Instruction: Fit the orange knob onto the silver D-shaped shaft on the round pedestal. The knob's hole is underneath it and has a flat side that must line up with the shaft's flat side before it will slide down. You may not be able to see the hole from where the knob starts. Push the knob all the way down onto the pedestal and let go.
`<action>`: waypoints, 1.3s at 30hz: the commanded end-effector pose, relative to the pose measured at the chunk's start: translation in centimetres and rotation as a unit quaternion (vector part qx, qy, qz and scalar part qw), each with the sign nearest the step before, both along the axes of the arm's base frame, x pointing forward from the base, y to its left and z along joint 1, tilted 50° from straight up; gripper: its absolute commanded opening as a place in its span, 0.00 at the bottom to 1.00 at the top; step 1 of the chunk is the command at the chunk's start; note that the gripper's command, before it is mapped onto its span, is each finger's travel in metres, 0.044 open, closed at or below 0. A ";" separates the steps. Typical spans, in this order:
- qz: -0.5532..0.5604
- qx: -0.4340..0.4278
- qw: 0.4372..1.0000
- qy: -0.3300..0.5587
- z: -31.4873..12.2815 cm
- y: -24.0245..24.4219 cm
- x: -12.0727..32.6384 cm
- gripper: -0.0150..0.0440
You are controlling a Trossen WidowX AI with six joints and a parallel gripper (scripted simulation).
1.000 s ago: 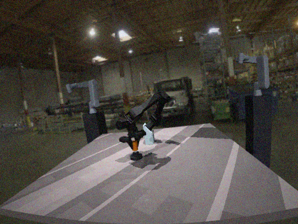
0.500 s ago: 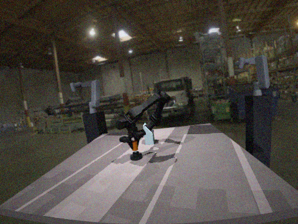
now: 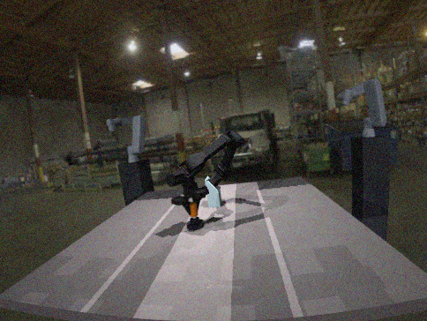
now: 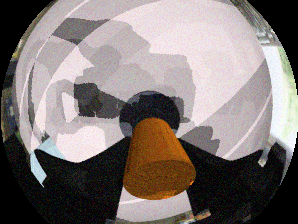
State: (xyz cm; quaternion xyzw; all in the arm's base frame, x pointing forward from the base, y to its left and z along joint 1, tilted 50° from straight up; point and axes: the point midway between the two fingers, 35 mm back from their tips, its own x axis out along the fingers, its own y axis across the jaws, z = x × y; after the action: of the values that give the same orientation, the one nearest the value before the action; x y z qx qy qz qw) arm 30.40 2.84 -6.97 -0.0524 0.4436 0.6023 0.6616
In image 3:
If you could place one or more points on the orange knob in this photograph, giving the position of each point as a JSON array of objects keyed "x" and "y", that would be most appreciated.
[{"x": 193, "y": 208}]

